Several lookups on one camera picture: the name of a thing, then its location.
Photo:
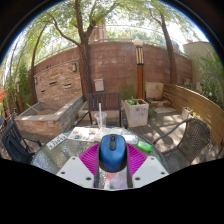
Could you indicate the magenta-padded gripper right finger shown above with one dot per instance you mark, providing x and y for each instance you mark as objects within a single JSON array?
[{"x": 150, "y": 170}]

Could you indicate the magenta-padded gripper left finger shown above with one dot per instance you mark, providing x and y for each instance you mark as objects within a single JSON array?
[{"x": 75, "y": 170}]

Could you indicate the blue computer mouse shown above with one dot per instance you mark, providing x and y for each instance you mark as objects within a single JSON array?
[{"x": 112, "y": 153}]

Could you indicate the floral print mouse pad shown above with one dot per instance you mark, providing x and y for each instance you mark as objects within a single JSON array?
[{"x": 115, "y": 181}]

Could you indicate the green packet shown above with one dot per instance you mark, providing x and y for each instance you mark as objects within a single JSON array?
[{"x": 144, "y": 146}]

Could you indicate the white label strip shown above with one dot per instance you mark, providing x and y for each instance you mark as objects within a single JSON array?
[{"x": 56, "y": 141}]

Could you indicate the small white book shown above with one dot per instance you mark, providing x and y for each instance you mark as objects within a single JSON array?
[{"x": 130, "y": 138}]

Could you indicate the brown wicker chair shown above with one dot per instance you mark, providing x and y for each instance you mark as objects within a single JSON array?
[{"x": 195, "y": 140}]

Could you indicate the clear plastic cup with straw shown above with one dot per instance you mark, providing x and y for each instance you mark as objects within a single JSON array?
[{"x": 100, "y": 120}]

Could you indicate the concrete planter with plant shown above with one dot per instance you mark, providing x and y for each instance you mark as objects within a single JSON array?
[{"x": 136, "y": 115}]

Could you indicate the stone raised bed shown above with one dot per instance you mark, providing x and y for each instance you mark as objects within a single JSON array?
[{"x": 46, "y": 120}]

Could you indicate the black metal chair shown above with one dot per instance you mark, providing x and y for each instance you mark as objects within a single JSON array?
[{"x": 15, "y": 143}]

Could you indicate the small white planter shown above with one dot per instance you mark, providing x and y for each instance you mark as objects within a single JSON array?
[{"x": 186, "y": 113}]

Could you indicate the dark wooden slatted chair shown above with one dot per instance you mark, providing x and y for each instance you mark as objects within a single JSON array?
[{"x": 105, "y": 100}]

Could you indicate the beige stone block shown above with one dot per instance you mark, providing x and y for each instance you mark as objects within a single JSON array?
[{"x": 154, "y": 90}]

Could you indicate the curved wooden slat fence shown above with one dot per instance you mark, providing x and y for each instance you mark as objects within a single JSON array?
[{"x": 200, "y": 106}]

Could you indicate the forked tree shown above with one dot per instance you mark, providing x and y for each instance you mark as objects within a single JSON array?
[{"x": 85, "y": 60}]

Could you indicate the slender tree trunk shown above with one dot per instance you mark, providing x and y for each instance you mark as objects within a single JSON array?
[{"x": 170, "y": 53}]

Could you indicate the grey wall box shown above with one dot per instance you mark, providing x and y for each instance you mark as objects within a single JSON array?
[{"x": 99, "y": 85}]

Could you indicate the wooden lamp post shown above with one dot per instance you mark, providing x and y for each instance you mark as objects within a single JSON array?
[{"x": 140, "y": 73}]

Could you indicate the wall lamp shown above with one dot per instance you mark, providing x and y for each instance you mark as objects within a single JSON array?
[
  {"x": 35, "y": 80},
  {"x": 74, "y": 67}
]

